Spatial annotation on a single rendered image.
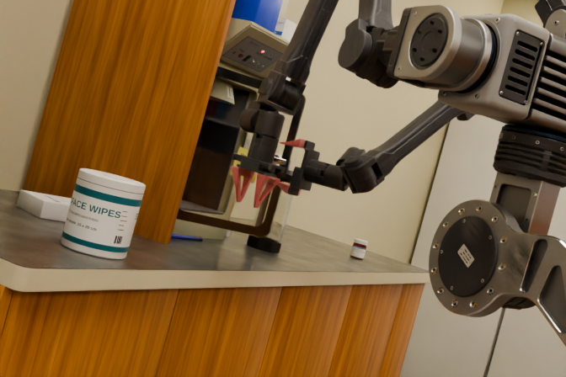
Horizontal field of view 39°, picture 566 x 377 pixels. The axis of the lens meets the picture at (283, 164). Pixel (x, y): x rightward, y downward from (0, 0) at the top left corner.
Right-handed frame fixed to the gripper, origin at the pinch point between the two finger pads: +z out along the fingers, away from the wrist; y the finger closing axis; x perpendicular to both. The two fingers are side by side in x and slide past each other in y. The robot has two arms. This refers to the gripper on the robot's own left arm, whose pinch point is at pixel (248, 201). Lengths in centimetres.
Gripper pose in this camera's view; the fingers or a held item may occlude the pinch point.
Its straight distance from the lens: 171.1
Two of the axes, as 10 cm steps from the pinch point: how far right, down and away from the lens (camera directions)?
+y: -8.3, -2.4, 5.0
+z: -2.7, 9.6, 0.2
